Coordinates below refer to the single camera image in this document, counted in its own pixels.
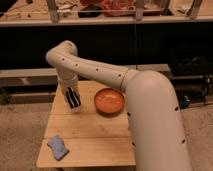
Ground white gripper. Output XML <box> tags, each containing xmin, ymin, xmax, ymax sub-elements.
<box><xmin>58</xmin><ymin>76</ymin><xmax>81</xmax><ymax>109</ymax></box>

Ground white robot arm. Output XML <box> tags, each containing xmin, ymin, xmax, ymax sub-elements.
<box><xmin>46</xmin><ymin>40</ymin><xmax>192</xmax><ymax>171</ymax></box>

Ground orange ceramic cup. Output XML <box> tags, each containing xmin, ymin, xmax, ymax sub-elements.
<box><xmin>94</xmin><ymin>88</ymin><xmax>125</xmax><ymax>115</ymax></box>

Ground blue eraser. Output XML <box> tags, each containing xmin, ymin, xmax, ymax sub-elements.
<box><xmin>47</xmin><ymin>135</ymin><xmax>69</xmax><ymax>161</ymax></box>

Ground wooden slat table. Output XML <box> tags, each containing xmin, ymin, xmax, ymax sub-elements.
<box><xmin>37</xmin><ymin>81</ymin><xmax>135</xmax><ymax>168</ymax></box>

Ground red cloth on shelf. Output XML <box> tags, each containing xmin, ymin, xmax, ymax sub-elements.
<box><xmin>101</xmin><ymin>0</ymin><xmax>135</xmax><ymax>17</ymax></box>

